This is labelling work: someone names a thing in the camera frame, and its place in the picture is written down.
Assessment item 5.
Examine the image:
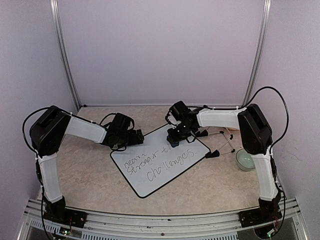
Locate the right aluminium frame post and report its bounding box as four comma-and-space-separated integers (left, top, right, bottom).
242, 0, 272, 106

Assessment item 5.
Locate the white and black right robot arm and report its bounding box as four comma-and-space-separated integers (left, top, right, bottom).
165, 101, 282, 228

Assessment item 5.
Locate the blue whiteboard eraser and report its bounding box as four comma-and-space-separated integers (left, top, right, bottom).
166, 135, 173, 143

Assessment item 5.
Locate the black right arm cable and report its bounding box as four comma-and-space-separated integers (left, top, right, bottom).
187, 86, 291, 156

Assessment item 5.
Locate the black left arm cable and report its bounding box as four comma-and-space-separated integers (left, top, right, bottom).
21, 106, 55, 156

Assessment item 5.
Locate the white whiteboard with black frame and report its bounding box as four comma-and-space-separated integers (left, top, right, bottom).
110, 124, 210, 199

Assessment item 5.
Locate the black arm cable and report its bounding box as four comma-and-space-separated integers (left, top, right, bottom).
187, 86, 291, 156
21, 106, 55, 156

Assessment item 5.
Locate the metal whiteboard stand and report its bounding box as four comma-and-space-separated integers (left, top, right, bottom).
195, 127, 236, 159

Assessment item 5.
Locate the aluminium frame post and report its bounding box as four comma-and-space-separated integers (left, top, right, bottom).
242, 0, 272, 106
49, 0, 82, 111

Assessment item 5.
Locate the clear glass bowl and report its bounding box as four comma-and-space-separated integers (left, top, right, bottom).
235, 148, 256, 172

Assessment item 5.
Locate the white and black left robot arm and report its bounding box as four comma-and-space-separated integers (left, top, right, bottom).
29, 105, 144, 223

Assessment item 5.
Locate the beige wooden plate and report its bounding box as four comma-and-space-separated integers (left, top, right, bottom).
226, 127, 238, 131

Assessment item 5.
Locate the front aluminium rail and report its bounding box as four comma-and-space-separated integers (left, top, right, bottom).
18, 198, 307, 240

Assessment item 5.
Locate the left aluminium frame post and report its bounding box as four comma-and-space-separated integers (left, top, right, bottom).
49, 0, 82, 111

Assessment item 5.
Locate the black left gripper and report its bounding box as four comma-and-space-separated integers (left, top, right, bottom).
117, 129, 145, 149

